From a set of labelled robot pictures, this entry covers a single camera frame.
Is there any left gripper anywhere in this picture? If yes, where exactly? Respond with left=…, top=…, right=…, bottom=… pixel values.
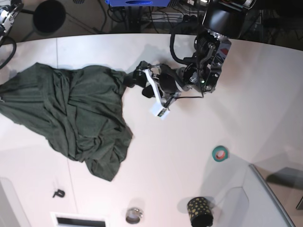
left=123, top=61, right=184, bottom=98

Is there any dark green t-shirt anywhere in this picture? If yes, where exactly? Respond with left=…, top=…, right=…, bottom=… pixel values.
left=0, top=63, right=133, bottom=181

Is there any green tape roll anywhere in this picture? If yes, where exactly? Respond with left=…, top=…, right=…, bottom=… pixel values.
left=212, top=146, right=229, bottom=162

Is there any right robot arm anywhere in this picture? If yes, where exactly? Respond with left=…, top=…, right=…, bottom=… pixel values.
left=0, top=0, right=24, bottom=69

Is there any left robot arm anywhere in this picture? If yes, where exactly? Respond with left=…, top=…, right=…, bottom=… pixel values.
left=123, top=0, right=255, bottom=99

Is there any blue plastic box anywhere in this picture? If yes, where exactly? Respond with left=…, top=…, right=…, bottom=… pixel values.
left=105, top=0, right=170, bottom=7

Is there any round black stand base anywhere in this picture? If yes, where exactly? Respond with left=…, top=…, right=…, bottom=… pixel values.
left=33, top=0, right=66, bottom=34

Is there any silver tape roll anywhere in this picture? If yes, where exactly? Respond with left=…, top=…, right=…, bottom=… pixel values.
left=125, top=207, right=143, bottom=224

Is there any black gold-dotted cup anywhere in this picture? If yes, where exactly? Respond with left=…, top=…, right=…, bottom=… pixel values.
left=187, top=197, right=214, bottom=227

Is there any small black clip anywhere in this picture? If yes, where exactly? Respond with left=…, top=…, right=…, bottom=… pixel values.
left=53, top=189, right=65, bottom=198

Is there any white slotted tray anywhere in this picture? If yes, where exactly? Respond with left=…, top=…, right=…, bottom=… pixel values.
left=50, top=212, right=110, bottom=227

